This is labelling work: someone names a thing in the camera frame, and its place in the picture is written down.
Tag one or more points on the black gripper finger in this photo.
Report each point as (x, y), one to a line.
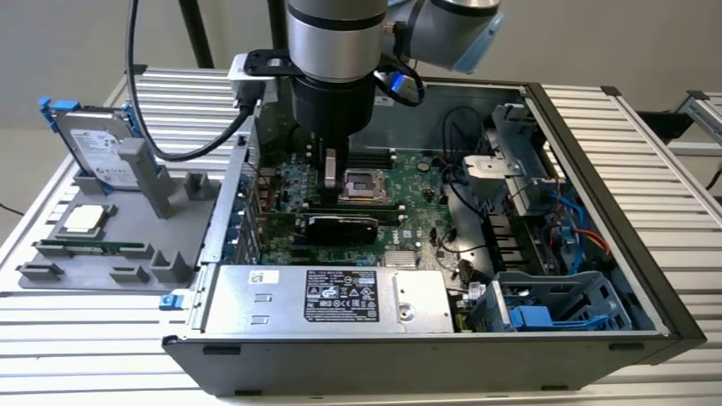
(331, 169)

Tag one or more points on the CPU socket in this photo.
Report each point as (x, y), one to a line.
(365, 184)

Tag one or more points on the silver coin battery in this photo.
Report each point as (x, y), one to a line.
(424, 165)

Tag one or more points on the green motherboard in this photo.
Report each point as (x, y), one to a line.
(411, 211)

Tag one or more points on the small silver heat sink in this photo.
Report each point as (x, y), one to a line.
(402, 259)

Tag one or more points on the metal disk bay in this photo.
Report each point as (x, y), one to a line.
(524, 186)

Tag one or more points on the silver power supply unit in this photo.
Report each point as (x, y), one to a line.
(271, 313)

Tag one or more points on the grey parts rack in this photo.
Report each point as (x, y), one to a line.
(129, 237)

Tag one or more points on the green RAM stick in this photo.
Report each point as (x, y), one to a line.
(115, 246)

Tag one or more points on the blue case latch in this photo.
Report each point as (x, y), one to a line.
(169, 302)

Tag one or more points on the hard disk in blue carrier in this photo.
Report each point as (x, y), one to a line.
(89, 139)

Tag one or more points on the silver CPU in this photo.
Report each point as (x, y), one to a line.
(81, 220)

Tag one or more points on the open black PC case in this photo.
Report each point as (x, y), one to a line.
(395, 368)

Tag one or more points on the grey metal drive cage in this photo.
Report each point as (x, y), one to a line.
(563, 281)

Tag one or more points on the blue plastic drive carrier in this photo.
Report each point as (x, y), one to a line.
(530, 317)

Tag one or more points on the black table connector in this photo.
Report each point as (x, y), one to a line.
(664, 124)

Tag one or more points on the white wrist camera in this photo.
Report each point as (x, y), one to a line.
(248, 89)

